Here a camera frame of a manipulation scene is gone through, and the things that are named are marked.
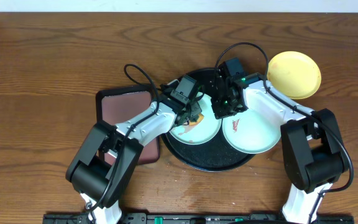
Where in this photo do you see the yellow green scrub sponge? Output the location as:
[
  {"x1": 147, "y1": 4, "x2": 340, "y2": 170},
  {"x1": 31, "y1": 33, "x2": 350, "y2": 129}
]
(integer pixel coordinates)
[{"x1": 189, "y1": 113, "x2": 204, "y2": 126}]

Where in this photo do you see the mint green plate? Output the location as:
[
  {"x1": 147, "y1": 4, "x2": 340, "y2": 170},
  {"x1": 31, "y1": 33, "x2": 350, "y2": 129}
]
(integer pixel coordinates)
[
  {"x1": 170, "y1": 93, "x2": 222, "y2": 145},
  {"x1": 222, "y1": 110, "x2": 281, "y2": 154}
]

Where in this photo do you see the yellow plate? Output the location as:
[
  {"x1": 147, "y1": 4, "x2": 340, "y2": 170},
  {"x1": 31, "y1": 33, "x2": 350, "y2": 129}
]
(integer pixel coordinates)
[{"x1": 267, "y1": 51, "x2": 321, "y2": 100}]

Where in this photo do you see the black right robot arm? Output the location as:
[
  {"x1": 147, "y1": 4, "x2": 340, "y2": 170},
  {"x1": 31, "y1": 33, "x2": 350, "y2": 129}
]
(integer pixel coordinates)
[{"x1": 212, "y1": 58, "x2": 354, "y2": 223}]

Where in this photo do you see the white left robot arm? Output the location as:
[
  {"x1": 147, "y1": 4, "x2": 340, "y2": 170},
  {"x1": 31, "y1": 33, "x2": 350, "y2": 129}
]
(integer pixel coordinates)
[{"x1": 65, "y1": 75, "x2": 202, "y2": 223}]

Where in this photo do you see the round black serving tray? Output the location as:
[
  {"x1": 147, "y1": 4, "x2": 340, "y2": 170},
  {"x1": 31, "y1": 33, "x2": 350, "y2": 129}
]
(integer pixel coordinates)
[{"x1": 160, "y1": 67, "x2": 257, "y2": 172}]

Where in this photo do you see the black rectangular water tray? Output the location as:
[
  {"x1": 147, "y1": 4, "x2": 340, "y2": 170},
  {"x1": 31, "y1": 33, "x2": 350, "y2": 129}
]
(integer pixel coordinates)
[{"x1": 96, "y1": 86, "x2": 160, "y2": 165}]

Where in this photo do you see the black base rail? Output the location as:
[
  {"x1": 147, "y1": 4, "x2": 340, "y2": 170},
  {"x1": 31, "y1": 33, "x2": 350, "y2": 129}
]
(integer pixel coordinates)
[{"x1": 42, "y1": 212, "x2": 356, "y2": 224}]

